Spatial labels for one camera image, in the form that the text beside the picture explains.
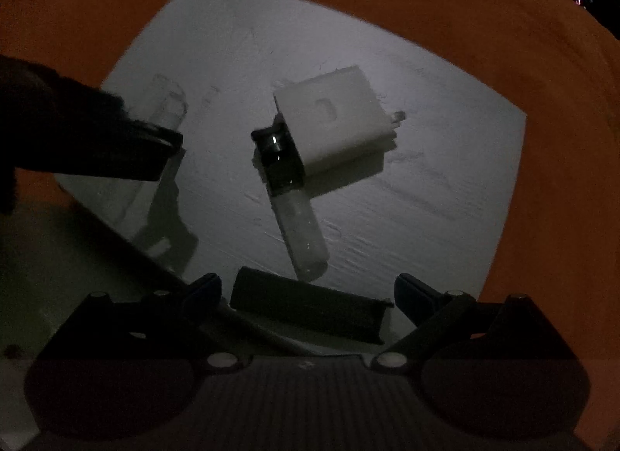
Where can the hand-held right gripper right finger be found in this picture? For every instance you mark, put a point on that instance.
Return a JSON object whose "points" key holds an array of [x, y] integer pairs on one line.
{"points": [[407, 292]]}

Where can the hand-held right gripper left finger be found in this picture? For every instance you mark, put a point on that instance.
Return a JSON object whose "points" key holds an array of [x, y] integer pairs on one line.
{"points": [[208, 288]]}

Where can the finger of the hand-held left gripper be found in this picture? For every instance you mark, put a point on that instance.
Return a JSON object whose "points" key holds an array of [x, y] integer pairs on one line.
{"points": [[145, 153]]}

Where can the clear plastic bag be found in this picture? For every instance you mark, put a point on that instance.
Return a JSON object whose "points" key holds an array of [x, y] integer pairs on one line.
{"points": [[169, 102]]}

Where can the black rectangular case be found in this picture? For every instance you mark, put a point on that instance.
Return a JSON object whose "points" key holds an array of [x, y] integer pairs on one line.
{"points": [[310, 305]]}

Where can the clear tube with dark cap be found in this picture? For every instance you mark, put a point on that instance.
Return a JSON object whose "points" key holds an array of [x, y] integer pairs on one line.
{"points": [[302, 228]]}

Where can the white cardboard box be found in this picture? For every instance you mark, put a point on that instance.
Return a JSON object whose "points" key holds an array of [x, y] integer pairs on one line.
{"points": [[72, 257]]}

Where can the white power adapter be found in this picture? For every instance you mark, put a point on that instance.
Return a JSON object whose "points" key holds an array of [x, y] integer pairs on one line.
{"points": [[334, 126]]}

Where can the white paper sheet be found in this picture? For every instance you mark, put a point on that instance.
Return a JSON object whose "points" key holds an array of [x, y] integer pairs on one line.
{"points": [[387, 189]]}

